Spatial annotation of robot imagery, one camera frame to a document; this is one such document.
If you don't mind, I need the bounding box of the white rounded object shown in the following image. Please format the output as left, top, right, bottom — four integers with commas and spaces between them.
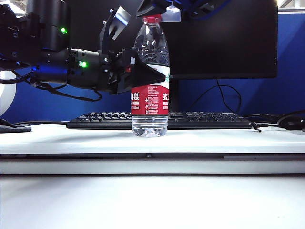
0, 70, 17, 118

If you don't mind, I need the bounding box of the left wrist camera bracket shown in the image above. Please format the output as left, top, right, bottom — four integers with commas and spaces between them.
99, 6, 132, 57

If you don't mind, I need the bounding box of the thick black looping cable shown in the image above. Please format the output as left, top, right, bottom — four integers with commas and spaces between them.
277, 110, 305, 127

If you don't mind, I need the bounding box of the thin black monitor cable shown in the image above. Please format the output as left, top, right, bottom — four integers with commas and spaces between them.
190, 80, 242, 114

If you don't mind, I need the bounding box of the red bottle cap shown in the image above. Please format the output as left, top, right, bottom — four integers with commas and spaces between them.
143, 13, 163, 24

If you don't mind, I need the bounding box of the black Logitech mouse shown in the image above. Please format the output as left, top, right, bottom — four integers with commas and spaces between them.
285, 121, 305, 131

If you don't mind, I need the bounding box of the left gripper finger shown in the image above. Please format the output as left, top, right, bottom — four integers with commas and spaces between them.
130, 56, 168, 87

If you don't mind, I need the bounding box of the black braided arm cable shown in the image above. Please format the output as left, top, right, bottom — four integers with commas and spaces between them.
0, 71, 103, 103

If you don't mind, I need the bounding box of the blue gripper cable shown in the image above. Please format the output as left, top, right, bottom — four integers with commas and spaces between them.
170, 0, 231, 21

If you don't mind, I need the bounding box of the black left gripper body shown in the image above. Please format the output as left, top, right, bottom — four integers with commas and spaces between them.
97, 47, 135, 96

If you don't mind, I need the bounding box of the black Logitech keyboard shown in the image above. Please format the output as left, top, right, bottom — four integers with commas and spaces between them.
66, 111, 253, 130

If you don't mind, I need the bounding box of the black desk cable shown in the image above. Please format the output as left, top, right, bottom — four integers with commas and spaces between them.
13, 121, 70, 126

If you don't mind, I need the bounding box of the black adapter mains cable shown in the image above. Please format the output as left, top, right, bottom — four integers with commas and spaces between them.
243, 114, 281, 120

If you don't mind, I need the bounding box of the black computer monitor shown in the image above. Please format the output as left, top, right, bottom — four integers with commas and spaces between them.
66, 0, 279, 113

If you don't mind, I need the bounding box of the black barrel plug cable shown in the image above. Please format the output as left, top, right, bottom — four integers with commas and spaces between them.
251, 121, 281, 133

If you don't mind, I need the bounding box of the clear plastic water bottle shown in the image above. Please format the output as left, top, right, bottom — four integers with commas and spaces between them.
131, 20, 170, 138

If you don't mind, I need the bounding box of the black pad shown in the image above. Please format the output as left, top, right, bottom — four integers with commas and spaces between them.
0, 118, 32, 134

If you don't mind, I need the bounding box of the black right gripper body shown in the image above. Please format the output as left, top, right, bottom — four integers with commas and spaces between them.
181, 0, 232, 21

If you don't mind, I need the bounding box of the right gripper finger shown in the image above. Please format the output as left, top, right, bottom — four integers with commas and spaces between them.
162, 4, 183, 23
136, 0, 168, 18

